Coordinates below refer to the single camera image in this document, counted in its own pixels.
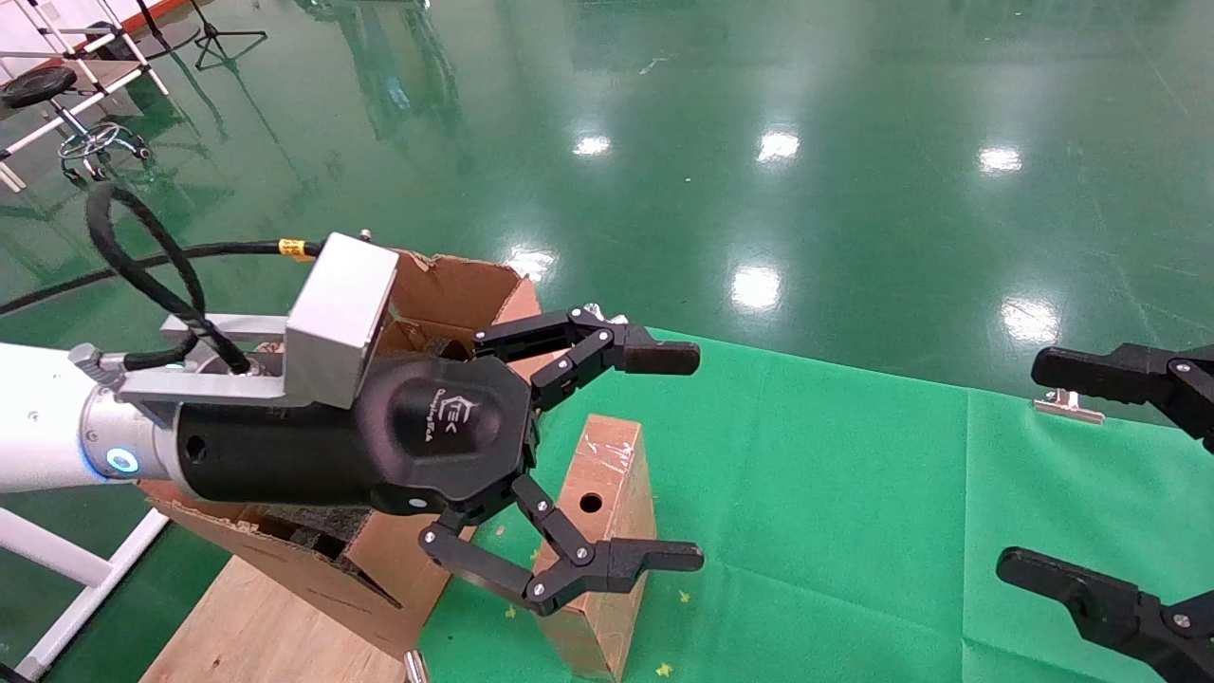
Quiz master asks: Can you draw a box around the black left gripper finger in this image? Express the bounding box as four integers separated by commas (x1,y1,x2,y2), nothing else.
472,305,701,412
419,474,705,616

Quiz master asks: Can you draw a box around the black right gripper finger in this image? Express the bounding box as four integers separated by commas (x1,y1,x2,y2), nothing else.
996,547,1214,683
1032,343,1214,454

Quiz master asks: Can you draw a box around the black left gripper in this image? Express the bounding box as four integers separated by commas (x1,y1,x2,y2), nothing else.
175,356,540,520

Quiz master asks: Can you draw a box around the small taped cardboard box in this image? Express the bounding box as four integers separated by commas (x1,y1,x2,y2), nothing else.
533,415,657,682

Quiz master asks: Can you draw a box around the large open cardboard carton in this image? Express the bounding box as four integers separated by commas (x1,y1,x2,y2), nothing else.
140,249,556,660

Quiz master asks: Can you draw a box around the green table cloth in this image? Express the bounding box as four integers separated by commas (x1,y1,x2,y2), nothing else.
417,327,1214,683

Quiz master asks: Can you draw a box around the black tripod stand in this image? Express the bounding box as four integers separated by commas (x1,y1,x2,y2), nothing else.
185,0,268,72

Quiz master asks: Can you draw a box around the black round base stand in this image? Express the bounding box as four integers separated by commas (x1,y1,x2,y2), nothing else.
85,0,202,63

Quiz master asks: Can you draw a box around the black round swivel stool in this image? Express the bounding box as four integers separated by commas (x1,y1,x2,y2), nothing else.
0,65,153,183

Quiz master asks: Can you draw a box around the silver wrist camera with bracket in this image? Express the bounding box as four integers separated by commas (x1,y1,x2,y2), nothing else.
119,232,399,411

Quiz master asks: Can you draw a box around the thin black camera cable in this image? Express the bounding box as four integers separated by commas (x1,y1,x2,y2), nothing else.
0,239,328,316

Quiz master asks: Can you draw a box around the white table leg frame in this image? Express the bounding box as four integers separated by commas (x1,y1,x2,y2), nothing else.
0,508,170,682

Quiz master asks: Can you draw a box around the thick black braided cable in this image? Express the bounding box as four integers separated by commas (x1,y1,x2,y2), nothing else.
85,182,255,376

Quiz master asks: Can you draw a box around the white tube frame rack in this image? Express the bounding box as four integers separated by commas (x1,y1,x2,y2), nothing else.
0,0,172,193

